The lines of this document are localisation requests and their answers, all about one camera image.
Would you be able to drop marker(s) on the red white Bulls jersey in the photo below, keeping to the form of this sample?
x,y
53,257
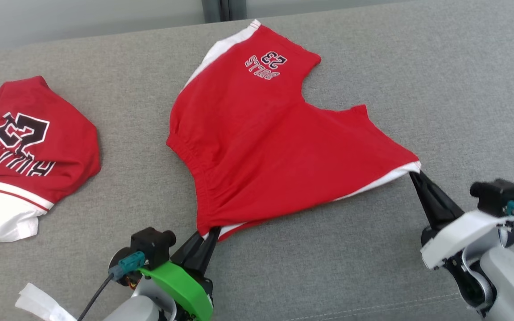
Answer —
x,y
69,142

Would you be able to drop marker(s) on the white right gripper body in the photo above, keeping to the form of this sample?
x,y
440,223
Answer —
x,y
458,236

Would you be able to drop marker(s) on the grey fabric sofa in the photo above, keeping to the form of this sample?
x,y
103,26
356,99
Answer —
x,y
127,89

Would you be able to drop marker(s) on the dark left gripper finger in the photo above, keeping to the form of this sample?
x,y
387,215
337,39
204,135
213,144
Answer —
x,y
190,252
208,254

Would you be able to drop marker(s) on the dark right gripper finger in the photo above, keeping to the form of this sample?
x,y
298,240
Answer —
x,y
442,205
427,209

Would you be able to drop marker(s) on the red white-striped shorts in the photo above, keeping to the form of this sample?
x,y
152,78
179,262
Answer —
x,y
261,147

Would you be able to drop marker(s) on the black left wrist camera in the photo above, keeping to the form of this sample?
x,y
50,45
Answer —
x,y
150,245

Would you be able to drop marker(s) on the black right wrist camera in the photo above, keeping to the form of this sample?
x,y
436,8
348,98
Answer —
x,y
495,196

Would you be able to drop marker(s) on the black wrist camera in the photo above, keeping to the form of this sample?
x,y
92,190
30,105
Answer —
x,y
495,196
150,245

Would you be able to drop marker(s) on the grey partition post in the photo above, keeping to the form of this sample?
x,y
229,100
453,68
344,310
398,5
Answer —
x,y
221,9

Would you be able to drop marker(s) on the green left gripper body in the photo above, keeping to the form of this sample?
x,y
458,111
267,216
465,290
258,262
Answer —
x,y
181,281

